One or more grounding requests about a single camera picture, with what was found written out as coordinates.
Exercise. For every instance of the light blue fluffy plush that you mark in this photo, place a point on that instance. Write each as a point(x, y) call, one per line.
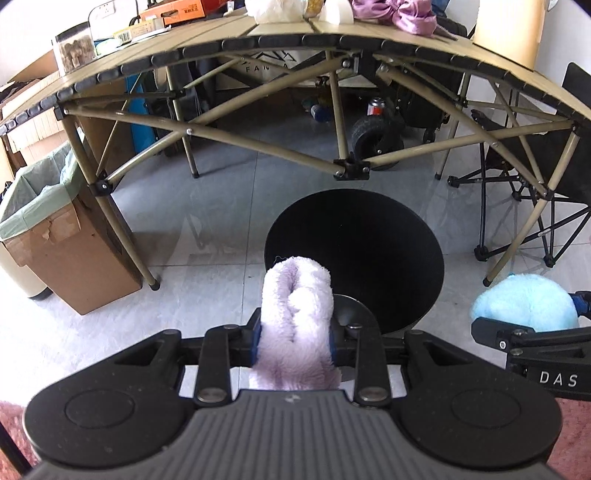
point(521, 295)

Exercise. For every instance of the purple satin cloth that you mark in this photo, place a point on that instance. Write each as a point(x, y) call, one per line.
point(397, 14)

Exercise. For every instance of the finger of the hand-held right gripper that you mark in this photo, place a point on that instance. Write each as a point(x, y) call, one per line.
point(503, 334)
point(582, 304)

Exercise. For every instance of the open flat cardboard box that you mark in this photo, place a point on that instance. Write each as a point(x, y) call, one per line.
point(39, 69)

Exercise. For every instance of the black folding chair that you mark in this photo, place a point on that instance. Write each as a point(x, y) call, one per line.
point(577, 106)

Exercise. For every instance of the blue plastic box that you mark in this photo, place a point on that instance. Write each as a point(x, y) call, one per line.
point(143, 115)

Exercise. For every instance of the cream plastic bin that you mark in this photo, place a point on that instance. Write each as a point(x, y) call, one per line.
point(18, 281)

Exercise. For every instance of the cardboard box with green liner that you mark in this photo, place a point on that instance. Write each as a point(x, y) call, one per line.
point(74, 258)

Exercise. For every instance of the black cart wheel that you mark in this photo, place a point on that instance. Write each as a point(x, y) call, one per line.
point(374, 134)

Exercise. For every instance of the black suitcase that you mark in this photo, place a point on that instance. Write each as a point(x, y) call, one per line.
point(422, 104)

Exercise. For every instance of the orange cardboard box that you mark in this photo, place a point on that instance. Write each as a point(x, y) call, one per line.
point(180, 11)

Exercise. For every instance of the clear snack jar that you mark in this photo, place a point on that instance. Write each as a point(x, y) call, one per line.
point(74, 48)

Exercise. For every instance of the lilac fluffy towel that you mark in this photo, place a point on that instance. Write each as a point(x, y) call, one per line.
point(295, 323)

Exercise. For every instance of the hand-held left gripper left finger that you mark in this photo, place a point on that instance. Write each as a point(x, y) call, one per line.
point(255, 341)

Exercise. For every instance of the black round bin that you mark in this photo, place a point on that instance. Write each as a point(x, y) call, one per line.
point(360, 240)

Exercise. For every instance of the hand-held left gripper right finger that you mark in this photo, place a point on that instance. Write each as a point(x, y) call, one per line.
point(335, 351)

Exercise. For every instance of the tan folding table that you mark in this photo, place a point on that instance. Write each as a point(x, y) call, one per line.
point(286, 28)

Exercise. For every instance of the small blue toy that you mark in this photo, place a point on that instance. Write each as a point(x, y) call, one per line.
point(320, 113)

